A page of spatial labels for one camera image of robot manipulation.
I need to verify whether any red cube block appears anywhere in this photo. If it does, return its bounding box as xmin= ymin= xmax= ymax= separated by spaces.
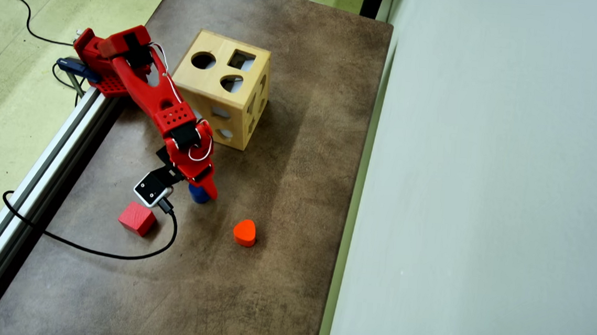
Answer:
xmin=117 ymin=200 xmax=159 ymax=239

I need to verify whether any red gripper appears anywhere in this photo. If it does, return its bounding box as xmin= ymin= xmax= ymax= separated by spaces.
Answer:
xmin=160 ymin=132 xmax=223 ymax=201

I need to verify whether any white servo wire loop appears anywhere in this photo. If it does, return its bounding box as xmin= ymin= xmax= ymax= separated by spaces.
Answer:
xmin=187 ymin=119 xmax=215 ymax=164

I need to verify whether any blue cylinder block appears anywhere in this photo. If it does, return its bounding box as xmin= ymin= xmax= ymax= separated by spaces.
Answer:
xmin=187 ymin=183 xmax=212 ymax=205

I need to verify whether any blue clamp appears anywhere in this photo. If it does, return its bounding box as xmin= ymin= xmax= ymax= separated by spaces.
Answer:
xmin=55 ymin=56 xmax=103 ymax=84

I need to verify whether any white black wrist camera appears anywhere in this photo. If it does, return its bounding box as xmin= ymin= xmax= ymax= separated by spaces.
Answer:
xmin=133 ymin=169 xmax=176 ymax=210

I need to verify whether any orange heart block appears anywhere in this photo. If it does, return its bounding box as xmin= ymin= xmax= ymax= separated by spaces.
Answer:
xmin=232 ymin=218 xmax=258 ymax=248

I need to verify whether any black camera cable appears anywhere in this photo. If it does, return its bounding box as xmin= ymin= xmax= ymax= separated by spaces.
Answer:
xmin=0 ymin=187 xmax=181 ymax=264

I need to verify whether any aluminium profile rail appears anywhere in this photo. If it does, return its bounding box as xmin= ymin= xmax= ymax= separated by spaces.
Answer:
xmin=0 ymin=80 xmax=122 ymax=335

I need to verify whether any wooden shape sorter box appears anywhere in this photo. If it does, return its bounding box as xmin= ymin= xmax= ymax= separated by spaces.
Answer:
xmin=167 ymin=27 xmax=274 ymax=153

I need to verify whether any short black cable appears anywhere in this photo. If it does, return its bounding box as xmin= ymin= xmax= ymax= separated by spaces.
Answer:
xmin=49 ymin=62 xmax=85 ymax=107

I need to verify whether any long black floor cable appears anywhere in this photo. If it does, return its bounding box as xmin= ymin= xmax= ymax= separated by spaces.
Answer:
xmin=0 ymin=0 xmax=80 ymax=48

